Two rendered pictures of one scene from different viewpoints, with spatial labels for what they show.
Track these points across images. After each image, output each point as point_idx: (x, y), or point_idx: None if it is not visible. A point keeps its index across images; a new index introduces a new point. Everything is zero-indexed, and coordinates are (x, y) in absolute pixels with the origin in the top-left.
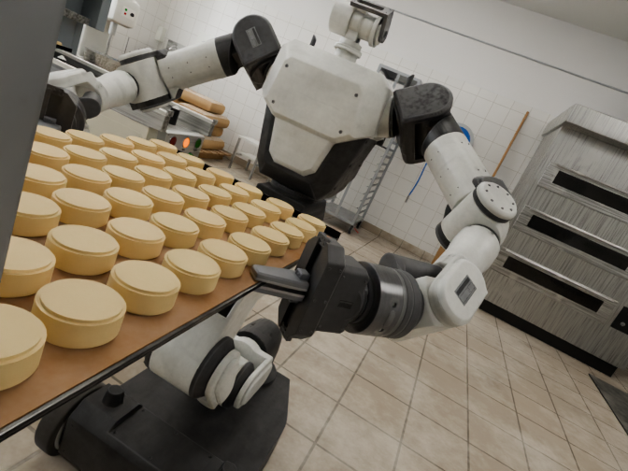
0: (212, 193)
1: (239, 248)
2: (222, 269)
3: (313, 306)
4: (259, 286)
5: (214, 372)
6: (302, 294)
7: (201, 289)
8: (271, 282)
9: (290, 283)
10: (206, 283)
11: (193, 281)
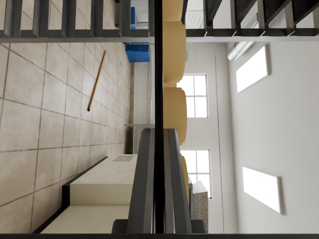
0: None
1: (184, 142)
2: (172, 88)
3: None
4: (157, 124)
5: None
6: (152, 229)
7: (168, 24)
8: (166, 146)
9: (177, 178)
10: (176, 27)
11: (175, 21)
